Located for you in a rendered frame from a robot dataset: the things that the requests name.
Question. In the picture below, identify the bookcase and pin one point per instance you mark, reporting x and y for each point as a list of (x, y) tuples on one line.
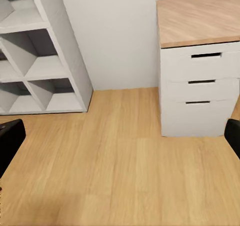
[(37, 72)]

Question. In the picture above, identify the desk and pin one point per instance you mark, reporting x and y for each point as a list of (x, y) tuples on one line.
[(198, 55)]

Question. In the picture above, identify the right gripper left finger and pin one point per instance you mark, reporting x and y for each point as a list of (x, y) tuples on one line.
[(12, 135)]

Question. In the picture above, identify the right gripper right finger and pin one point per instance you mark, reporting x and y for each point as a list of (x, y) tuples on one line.
[(232, 135)]

